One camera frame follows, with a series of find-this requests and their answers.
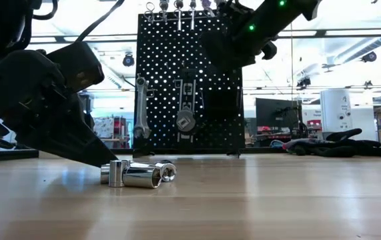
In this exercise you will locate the black perforated pegboard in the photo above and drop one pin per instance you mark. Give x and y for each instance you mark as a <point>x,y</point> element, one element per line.
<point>163,50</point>

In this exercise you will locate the black ceiling camera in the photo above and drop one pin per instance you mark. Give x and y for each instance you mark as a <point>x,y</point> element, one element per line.
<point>128,60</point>
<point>304,82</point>
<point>369,57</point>

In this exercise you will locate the black aluminium table frame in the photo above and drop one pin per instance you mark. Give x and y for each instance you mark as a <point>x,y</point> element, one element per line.
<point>6,156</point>

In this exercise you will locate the work glove with red cuff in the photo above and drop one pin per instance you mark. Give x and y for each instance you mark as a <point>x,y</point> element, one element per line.
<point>293,146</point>

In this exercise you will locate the white cylindrical appliance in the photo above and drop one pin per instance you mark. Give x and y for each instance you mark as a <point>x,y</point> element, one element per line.
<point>336,110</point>

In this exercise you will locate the large chrome combination wrench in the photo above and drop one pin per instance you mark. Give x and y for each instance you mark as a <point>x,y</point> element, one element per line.
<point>143,113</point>

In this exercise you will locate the black computer monitor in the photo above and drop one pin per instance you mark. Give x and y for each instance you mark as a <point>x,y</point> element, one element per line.
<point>277,113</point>

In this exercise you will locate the black pegboard bin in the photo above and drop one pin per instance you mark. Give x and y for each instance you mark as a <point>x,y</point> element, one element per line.
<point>223,103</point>

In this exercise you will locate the red tool cart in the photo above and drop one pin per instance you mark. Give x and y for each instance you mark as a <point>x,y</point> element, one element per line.
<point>121,130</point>

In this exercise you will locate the large chrome socket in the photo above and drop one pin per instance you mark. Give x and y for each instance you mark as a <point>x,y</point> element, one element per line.
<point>140,176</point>

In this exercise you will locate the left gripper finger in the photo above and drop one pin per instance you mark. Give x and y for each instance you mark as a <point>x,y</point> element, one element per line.
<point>60,140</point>
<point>86,133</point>

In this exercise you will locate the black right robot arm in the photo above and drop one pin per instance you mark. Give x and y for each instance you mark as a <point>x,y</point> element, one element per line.
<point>267,20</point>

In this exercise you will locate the black work glove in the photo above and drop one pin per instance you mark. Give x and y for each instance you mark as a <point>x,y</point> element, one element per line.
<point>350,136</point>

